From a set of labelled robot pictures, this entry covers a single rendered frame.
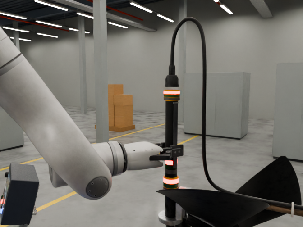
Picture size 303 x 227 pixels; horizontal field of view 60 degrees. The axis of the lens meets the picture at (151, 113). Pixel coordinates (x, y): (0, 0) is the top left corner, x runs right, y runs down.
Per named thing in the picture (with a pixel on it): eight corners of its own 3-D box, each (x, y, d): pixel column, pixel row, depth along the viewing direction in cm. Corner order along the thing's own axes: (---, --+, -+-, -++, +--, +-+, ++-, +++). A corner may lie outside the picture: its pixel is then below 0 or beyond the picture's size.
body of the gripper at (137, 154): (109, 166, 69) (147, 160, 75) (124, 179, 60) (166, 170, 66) (108, 139, 68) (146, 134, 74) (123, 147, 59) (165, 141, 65)
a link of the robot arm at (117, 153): (102, 170, 68) (113, 168, 69) (114, 181, 60) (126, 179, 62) (101, 138, 67) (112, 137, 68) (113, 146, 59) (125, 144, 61)
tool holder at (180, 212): (193, 217, 75) (193, 184, 74) (185, 229, 69) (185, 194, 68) (164, 211, 79) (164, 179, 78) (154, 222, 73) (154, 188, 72)
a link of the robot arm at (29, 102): (25, 57, 39) (126, 184, 54) (20, 51, 53) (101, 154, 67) (-31, 92, 37) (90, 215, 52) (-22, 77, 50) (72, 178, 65)
